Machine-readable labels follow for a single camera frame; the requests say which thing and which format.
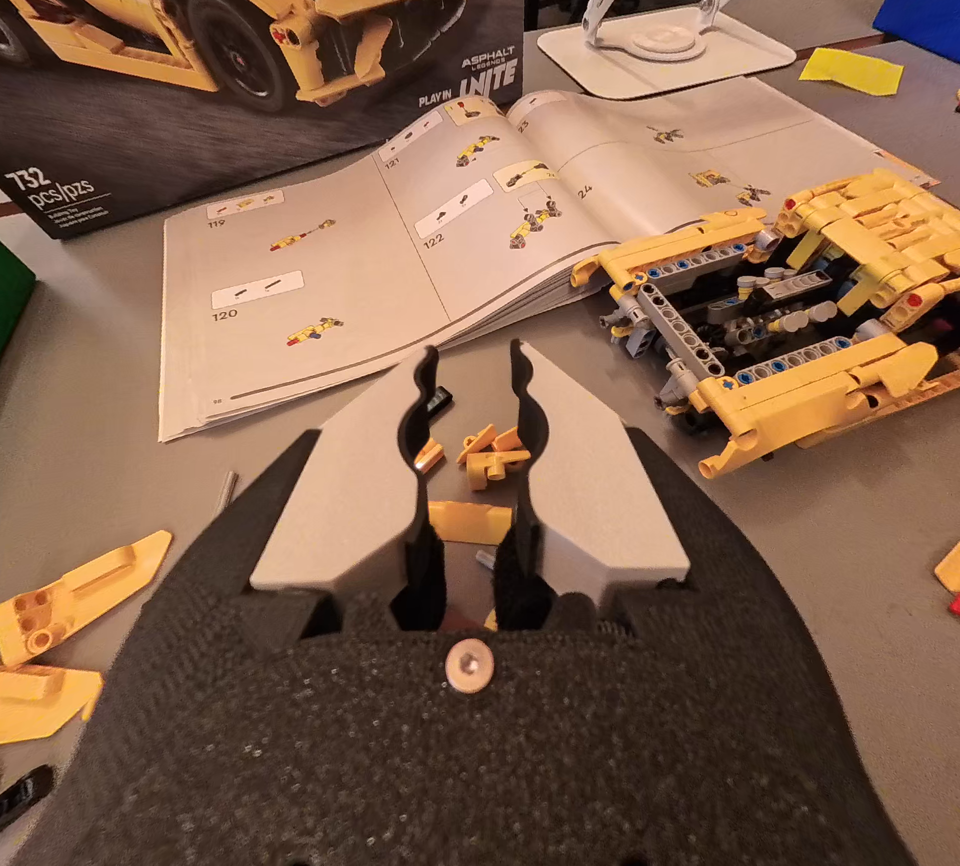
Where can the white document stand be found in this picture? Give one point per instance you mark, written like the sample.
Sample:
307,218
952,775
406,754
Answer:
570,52

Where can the grey desk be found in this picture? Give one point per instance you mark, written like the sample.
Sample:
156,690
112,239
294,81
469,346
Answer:
787,543

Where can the yellow toy brick car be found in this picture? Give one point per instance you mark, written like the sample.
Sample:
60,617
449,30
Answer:
787,401

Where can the green storage bin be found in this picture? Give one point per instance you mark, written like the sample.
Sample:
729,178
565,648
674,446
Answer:
15,296

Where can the small black connector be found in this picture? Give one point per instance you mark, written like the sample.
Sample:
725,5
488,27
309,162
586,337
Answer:
26,795

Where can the yellow brick subassembly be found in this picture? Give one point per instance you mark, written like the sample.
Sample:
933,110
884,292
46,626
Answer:
949,569

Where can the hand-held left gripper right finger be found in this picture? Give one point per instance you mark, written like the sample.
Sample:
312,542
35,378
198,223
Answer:
607,506

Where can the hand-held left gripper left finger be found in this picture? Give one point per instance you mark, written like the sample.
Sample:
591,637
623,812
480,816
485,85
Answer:
330,506

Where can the toy car set box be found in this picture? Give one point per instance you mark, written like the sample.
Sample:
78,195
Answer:
187,130

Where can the pile of yellow brick parts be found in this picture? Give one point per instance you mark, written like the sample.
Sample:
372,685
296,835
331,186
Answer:
90,581

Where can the yellow sticky note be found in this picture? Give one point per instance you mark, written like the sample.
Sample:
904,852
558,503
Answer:
847,70

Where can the open instruction booklet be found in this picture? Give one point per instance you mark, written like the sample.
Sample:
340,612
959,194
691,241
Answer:
337,348

